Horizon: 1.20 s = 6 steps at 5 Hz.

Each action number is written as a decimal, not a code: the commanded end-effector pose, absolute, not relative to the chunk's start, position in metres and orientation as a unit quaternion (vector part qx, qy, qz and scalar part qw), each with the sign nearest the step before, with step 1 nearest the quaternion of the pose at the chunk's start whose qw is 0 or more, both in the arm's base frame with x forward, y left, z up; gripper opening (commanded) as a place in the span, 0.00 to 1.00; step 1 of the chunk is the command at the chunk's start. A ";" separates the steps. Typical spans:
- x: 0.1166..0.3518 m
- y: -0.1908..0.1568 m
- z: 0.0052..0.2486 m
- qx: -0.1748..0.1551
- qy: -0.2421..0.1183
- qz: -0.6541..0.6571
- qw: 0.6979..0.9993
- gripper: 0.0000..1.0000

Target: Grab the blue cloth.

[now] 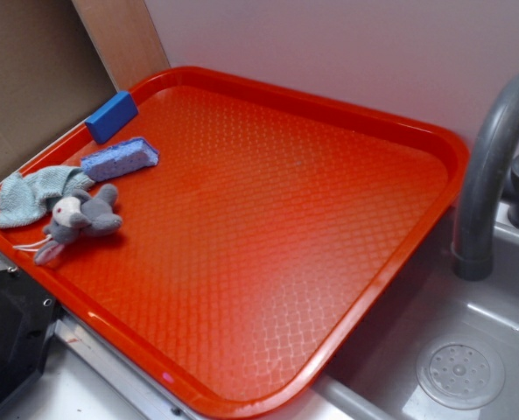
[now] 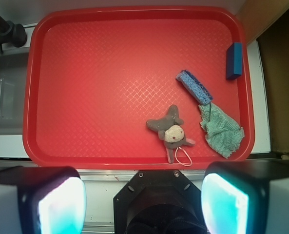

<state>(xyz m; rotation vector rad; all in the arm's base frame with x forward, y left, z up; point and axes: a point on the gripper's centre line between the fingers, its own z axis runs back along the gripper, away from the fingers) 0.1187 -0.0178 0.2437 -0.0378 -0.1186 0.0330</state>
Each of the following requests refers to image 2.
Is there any teal green cloth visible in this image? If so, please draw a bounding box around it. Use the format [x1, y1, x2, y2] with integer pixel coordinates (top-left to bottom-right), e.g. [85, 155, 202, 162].
[198, 102, 245, 159]

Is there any metal sink basin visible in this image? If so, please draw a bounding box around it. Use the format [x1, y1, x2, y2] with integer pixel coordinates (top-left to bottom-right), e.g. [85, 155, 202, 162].
[0, 47, 29, 135]

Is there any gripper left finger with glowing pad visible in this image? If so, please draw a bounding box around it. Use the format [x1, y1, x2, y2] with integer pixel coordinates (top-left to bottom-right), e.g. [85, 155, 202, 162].
[0, 166, 86, 234]

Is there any black faucet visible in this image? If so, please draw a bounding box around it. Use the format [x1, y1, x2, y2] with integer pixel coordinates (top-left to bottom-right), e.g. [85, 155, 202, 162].
[0, 16, 27, 54]

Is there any red plastic tray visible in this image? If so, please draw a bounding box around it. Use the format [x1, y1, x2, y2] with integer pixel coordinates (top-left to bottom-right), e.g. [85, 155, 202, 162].
[23, 6, 255, 170]

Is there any blue sponge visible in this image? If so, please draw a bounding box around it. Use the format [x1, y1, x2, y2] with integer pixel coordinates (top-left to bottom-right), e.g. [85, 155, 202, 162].
[175, 70, 213, 105]

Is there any grey plush mouse toy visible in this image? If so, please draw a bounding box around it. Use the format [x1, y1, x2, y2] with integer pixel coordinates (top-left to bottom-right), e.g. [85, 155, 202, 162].
[146, 104, 195, 167]

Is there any blue rectangular block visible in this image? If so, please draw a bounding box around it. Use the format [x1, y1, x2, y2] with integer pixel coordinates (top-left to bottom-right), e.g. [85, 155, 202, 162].
[226, 42, 243, 80]

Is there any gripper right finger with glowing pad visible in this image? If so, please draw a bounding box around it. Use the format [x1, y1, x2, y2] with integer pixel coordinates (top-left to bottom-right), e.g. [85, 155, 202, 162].
[201, 160, 289, 234]

